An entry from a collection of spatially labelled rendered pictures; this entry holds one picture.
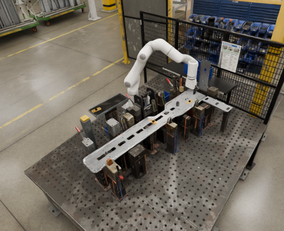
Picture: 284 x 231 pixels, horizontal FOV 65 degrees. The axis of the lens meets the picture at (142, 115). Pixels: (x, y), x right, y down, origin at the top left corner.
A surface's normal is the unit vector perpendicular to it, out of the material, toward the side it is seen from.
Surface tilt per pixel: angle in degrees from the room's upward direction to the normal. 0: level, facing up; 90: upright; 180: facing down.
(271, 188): 0
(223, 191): 0
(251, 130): 0
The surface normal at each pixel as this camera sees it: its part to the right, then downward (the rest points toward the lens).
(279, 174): -0.07, -0.77
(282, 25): -0.69, 0.48
